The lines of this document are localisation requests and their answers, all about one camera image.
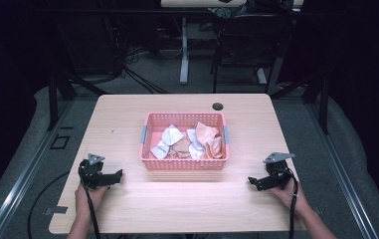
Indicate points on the pink plastic basket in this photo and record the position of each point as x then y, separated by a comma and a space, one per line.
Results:
183, 164

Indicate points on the person's right hand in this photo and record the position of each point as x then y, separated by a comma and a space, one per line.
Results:
288, 197

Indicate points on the black metal stand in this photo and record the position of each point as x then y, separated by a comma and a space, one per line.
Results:
324, 106
52, 103

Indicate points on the person's left hand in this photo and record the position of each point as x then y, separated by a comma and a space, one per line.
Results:
86, 199

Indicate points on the white desk leg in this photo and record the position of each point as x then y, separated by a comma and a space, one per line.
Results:
184, 49

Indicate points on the aluminium floor rail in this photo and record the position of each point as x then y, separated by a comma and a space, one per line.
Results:
339, 172
28, 172

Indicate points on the grey tape strip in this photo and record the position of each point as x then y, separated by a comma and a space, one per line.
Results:
57, 210

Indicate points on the black chair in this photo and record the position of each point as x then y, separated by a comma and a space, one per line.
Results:
250, 40

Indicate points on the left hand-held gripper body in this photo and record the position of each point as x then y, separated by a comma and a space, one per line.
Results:
92, 174

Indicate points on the crumpled cloths in basket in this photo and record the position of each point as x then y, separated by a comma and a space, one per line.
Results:
195, 149

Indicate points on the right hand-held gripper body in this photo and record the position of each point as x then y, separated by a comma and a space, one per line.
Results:
278, 171

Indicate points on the short white desk foot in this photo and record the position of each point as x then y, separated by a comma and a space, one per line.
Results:
261, 75

